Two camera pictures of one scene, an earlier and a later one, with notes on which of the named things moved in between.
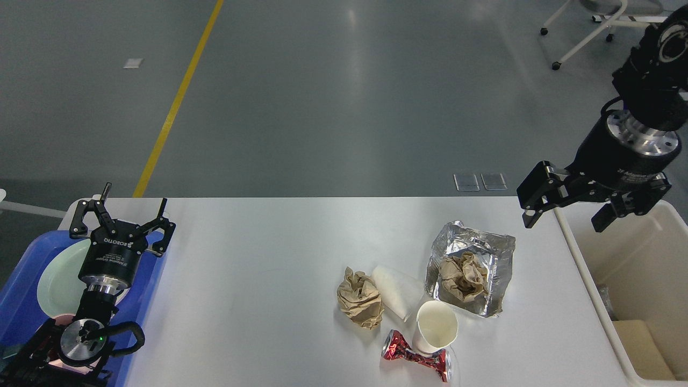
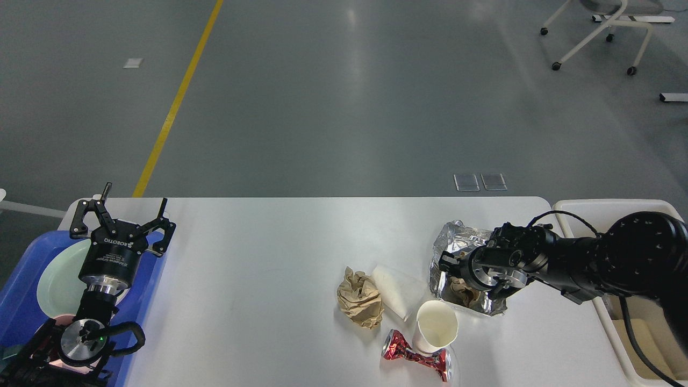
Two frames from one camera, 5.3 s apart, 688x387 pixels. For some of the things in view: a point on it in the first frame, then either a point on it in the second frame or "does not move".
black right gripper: (620, 150) to (469, 272)
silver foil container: (470, 270) does not move
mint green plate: (60, 290) does not move
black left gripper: (110, 262) does not move
